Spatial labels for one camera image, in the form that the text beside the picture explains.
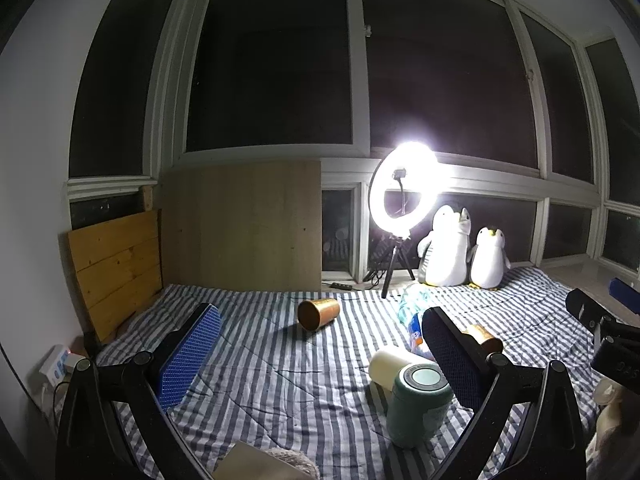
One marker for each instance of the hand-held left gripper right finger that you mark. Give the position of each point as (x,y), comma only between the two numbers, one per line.
(450,355)

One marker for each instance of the wooden headboard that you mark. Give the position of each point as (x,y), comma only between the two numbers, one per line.
(115,270)

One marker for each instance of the gold metal cup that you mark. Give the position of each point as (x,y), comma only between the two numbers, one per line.
(484,338)
(318,314)

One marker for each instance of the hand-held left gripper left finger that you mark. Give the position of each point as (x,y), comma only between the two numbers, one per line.
(190,355)

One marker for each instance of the black power strip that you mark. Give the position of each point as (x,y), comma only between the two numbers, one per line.
(339,285)

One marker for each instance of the cream fabric bundle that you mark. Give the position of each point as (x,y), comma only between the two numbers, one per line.
(612,420)

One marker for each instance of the cream plastic cup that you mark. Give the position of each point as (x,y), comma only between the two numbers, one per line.
(392,367)

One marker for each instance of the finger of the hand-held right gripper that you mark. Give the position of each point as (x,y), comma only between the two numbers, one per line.
(624,292)
(587,307)

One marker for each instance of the striped bed sheet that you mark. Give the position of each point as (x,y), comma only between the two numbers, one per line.
(280,370)

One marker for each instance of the crumpled plastic bag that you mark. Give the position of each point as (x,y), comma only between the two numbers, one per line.
(414,312)

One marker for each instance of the fluffy beige cloth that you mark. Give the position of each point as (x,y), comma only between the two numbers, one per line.
(295,466)

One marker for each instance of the light plywood board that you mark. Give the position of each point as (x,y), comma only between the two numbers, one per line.
(245,225)

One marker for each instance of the white power strip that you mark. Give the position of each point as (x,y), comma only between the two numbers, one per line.
(57,364)

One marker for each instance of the beige cardboard piece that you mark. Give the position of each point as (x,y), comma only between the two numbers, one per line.
(245,462)

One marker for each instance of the small penguin plush toy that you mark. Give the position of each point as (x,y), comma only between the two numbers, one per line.
(490,260)

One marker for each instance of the large penguin plush toy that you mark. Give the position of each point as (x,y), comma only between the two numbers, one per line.
(445,247)

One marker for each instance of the white window frame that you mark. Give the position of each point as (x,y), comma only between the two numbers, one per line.
(355,155)

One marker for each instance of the green cup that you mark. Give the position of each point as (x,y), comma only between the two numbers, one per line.
(417,407)

